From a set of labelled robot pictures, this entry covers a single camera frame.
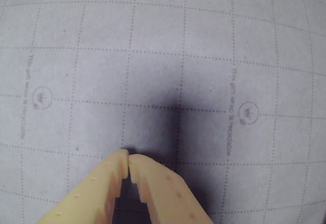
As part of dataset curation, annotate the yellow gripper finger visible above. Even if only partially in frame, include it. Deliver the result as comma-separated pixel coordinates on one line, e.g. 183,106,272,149
37,149,130,224
128,153,215,224

